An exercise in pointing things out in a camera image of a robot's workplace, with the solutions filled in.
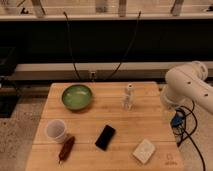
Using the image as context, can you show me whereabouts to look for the right black hanging cable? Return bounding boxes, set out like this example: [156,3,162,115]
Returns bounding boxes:
[104,10,142,81]

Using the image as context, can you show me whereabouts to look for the brown wooden-handled tool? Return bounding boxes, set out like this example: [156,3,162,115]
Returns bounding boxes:
[58,136,75,162]

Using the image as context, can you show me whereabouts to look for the blue power box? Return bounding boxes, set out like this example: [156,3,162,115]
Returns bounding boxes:
[170,110,185,127]

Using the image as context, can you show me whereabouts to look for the left black hanging cable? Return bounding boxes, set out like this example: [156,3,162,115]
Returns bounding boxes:
[62,11,82,81]

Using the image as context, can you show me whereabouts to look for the green ceramic bowl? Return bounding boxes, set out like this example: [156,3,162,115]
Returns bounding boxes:
[61,84,93,110]

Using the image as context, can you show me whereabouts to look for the black smartphone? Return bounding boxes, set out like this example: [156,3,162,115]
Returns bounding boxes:
[95,125,115,150]

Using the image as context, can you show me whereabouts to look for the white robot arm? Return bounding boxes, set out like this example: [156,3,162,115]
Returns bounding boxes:
[160,61,213,115]

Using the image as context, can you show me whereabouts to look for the black hanging cable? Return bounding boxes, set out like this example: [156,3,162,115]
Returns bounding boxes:
[62,11,82,81]
[104,10,142,81]

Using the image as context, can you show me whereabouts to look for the black floor cable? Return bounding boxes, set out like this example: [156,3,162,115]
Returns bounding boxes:
[172,99,208,171]

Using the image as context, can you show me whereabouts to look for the wall power outlet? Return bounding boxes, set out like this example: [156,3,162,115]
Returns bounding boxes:
[89,71,97,82]

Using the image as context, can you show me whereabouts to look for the clear plastic bottle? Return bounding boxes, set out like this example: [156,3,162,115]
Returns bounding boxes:
[123,84,134,110]

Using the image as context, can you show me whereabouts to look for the white sponge block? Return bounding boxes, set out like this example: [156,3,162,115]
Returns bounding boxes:
[133,139,156,164]

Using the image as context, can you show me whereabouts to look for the translucent plastic cup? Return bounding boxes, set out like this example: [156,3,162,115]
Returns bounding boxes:
[45,119,67,143]

